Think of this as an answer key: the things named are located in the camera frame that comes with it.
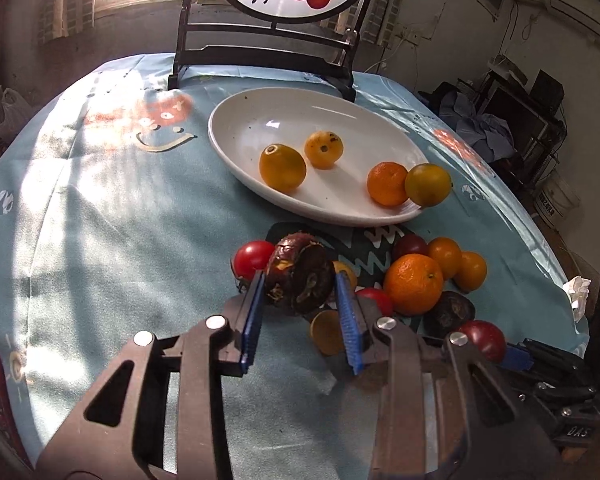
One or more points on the dark red plum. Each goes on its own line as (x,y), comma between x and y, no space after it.
(410,246)

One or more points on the white plastic bucket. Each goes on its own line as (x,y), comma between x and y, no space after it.
(557,200)

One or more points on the white oval plate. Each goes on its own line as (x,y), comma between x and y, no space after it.
(300,120)

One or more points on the large orange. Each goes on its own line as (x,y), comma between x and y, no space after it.
(413,283)

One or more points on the light blue printed tablecloth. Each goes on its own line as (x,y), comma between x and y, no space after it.
(130,235)

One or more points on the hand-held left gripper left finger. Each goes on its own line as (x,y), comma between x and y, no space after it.
(252,310)

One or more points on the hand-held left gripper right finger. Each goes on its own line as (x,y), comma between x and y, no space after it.
(349,320)

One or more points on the small smooth orange citrus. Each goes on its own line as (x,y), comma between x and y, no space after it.
(472,271)
(446,255)

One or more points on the white plastic bag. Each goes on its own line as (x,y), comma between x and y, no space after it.
(10,110)

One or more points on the spotted yellow fruit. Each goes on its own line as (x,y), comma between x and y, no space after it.
(323,149)

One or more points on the red cherry tomato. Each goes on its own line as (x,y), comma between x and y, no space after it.
(252,258)
(482,340)
(378,300)

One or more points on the black equipment rack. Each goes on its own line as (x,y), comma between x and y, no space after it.
(527,110)

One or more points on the crumpled white tissue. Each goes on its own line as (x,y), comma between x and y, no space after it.
(577,292)

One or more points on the blue clothes pile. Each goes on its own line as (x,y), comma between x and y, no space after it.
(485,127)

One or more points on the brick pattern curtain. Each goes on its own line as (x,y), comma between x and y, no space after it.
(387,5)
(67,0)

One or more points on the dark wrinkled passion fruit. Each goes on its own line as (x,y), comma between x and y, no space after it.
(448,314)
(300,275)

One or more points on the yellow-green orange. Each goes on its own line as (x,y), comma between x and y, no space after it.
(428,185)

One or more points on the bumpy orange tangerine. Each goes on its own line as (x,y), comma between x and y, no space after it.
(386,183)

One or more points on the white air conditioner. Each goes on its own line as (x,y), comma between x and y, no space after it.
(580,10)

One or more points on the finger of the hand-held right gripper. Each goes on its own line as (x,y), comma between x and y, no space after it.
(545,389)
(517,356)

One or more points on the yellow-orange round citrus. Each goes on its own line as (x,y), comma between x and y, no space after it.
(282,167)

